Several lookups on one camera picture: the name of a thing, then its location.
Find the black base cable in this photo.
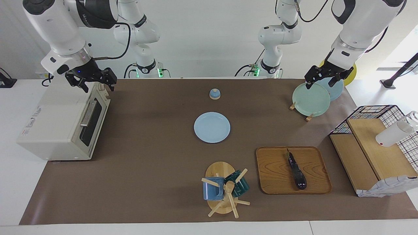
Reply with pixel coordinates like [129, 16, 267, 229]
[235, 49, 265, 77]
[123, 63, 137, 79]

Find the dark green mug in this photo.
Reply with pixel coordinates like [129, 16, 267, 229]
[224, 170, 250, 197]

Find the pale green plate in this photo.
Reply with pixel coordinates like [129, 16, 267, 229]
[292, 82, 331, 117]

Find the blue mug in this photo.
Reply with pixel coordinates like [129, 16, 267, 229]
[202, 177, 225, 201]

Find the white cup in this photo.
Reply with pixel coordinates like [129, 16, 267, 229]
[375, 111, 418, 148]

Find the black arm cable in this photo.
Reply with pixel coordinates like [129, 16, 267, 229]
[93, 22, 132, 61]
[293, 0, 330, 23]

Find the yellow plate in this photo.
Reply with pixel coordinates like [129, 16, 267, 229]
[319, 59, 357, 86]

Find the dark purple eggplant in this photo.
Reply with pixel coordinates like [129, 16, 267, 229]
[286, 149, 307, 190]

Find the black wire basket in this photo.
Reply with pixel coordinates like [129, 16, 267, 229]
[329, 105, 418, 173]

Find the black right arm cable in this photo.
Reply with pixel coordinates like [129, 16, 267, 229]
[93, 22, 132, 61]

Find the wooden serving tray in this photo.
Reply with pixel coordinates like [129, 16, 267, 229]
[256, 146, 333, 195]

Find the white toaster oven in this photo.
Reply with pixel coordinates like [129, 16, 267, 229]
[16, 82, 111, 161]

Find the black floor stand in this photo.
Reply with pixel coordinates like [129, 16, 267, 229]
[380, 52, 418, 89]

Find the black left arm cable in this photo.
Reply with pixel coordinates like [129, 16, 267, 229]
[293, 0, 330, 23]

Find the wooden plate rack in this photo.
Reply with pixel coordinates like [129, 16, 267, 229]
[289, 102, 314, 122]

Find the wooden mug tree stand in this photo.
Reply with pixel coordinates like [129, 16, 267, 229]
[201, 161, 251, 219]

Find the black desk object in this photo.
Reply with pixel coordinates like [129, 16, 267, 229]
[0, 68, 17, 88]

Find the brown table mat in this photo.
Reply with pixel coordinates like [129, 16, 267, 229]
[19, 78, 418, 226]

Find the light blue racked plate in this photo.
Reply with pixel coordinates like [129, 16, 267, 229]
[315, 77, 344, 102]

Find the white patterned cloth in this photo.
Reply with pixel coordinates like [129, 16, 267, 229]
[356, 175, 418, 198]

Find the oven door with handle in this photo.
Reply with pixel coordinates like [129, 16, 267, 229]
[78, 97, 111, 148]

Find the wooden stepped shelf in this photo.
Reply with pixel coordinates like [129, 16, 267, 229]
[329, 118, 418, 196]

